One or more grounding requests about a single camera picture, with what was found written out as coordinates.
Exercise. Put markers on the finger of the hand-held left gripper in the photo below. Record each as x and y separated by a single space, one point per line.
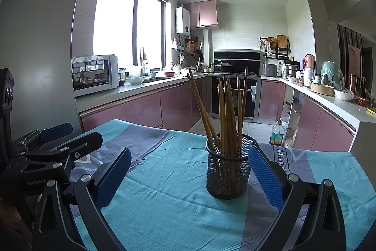
85 143
57 131

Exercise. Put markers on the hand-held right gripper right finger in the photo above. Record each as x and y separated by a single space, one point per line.
265 177

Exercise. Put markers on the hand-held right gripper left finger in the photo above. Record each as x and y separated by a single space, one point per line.
113 177

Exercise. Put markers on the black mesh holder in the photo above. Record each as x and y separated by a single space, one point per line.
226 180

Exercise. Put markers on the bunch of wooden chopsticks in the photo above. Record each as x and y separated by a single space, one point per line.
224 127

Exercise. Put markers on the cooking oil bottle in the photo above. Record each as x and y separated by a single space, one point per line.
276 136

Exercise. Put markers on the teal grey tablecloth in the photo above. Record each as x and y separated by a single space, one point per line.
164 180

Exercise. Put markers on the pink base cabinet row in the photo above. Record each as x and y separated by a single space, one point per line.
270 101
323 127
132 109

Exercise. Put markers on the white microwave oven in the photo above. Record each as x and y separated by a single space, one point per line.
91 74

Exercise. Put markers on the black built-in oven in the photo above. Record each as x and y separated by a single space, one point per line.
248 109

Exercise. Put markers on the glass jar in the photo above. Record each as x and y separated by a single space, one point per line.
122 74

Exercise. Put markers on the white bowl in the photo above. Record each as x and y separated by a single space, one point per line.
135 80

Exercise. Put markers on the kitchen faucet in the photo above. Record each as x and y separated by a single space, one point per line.
142 57

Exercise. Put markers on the round bamboo steamer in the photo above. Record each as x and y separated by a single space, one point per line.
322 90

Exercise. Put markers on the red bowl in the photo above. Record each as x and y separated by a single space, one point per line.
169 74

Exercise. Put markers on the white canister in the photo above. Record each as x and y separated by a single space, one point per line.
309 77

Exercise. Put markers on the stainless steamer pot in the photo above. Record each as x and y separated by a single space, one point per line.
291 71

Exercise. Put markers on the white plastic bag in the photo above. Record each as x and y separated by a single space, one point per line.
344 95

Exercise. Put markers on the pot with glass lid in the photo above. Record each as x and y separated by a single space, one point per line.
223 67

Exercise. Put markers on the black range hood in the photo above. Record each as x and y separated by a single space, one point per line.
246 58

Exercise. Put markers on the green mesh food cover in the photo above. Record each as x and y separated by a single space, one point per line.
332 74

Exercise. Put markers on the pink thermos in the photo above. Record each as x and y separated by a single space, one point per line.
309 61

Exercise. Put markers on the kitchen window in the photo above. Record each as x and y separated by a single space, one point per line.
114 18

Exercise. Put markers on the copper tumbler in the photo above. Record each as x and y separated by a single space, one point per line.
353 83

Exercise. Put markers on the wooden cutting board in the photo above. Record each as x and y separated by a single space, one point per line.
282 41

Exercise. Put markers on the hanging frying pan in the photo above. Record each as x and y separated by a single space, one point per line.
198 56

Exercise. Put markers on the brown wooden board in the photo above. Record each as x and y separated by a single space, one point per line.
354 59

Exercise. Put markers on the dark striped curtain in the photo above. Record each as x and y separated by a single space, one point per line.
342 45

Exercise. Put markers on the white water heater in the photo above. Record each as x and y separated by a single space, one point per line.
182 20

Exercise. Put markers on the black wall rack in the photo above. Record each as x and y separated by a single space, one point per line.
276 53

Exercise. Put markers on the pink wall cabinet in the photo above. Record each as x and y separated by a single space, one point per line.
204 14

